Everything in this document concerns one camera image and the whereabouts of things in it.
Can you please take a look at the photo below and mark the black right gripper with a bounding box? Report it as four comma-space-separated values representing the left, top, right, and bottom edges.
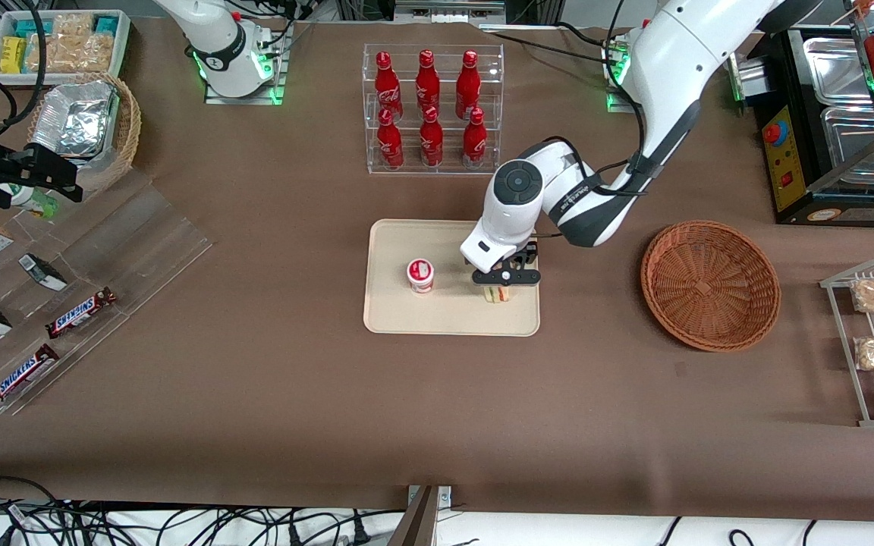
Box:
0, 140, 79, 192

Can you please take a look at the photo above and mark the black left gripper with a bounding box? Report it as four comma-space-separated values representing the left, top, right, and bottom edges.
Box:
472, 241, 541, 300

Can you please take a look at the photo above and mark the cream plastic tray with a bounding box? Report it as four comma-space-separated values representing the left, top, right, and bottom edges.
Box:
363, 219, 541, 337

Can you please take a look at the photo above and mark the tall light wicker basket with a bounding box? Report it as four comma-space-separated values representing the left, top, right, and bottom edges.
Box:
27, 72, 142, 194

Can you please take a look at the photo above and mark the round brown wicker basket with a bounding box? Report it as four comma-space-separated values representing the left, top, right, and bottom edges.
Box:
640, 220, 781, 353

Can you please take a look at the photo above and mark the steel warmer tray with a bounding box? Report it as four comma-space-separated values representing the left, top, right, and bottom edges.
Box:
820, 106, 874, 187
803, 36, 874, 107

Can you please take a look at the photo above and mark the green white capped bottle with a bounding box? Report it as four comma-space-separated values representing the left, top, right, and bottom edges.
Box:
0, 182, 60, 221

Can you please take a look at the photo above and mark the aluminium foil container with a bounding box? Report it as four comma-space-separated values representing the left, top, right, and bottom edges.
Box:
31, 80, 119, 158

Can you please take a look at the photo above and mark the red white yogurt cup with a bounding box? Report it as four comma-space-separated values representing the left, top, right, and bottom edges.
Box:
407, 259, 435, 294

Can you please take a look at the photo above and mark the yellow snack pack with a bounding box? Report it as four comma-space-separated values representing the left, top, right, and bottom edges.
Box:
0, 36, 27, 74

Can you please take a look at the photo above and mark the clear cracker bag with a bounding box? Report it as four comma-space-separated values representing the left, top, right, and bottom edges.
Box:
25, 34, 115, 73
52, 13, 94, 36

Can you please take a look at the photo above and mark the clear acrylic bottle rack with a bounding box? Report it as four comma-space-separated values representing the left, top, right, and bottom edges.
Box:
363, 43, 505, 177

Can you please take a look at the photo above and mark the clear acrylic stepped stand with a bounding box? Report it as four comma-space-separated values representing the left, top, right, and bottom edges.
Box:
0, 168, 215, 416

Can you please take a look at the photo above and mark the red cola bottle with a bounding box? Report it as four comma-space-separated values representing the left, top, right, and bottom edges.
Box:
419, 105, 444, 168
376, 107, 404, 170
374, 51, 403, 122
416, 49, 441, 115
456, 50, 481, 118
462, 107, 487, 169

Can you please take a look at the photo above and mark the white plastic bin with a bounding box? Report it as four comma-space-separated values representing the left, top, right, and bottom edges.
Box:
0, 9, 132, 84

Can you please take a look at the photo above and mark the Snickers chocolate bar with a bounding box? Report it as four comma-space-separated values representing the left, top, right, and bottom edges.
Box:
0, 344, 60, 410
46, 287, 117, 339

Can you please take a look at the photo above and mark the black food warmer appliance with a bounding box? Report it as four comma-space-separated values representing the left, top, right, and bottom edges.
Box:
740, 0, 874, 226

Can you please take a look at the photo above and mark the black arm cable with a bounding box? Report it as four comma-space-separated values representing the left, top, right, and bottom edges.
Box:
536, 0, 649, 199
0, 0, 49, 136

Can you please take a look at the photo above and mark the metal mount bracket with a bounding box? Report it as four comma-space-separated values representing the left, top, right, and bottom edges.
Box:
390, 485, 453, 546

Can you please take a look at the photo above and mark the grey wire rack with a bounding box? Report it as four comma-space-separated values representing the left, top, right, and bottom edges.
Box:
820, 253, 874, 428

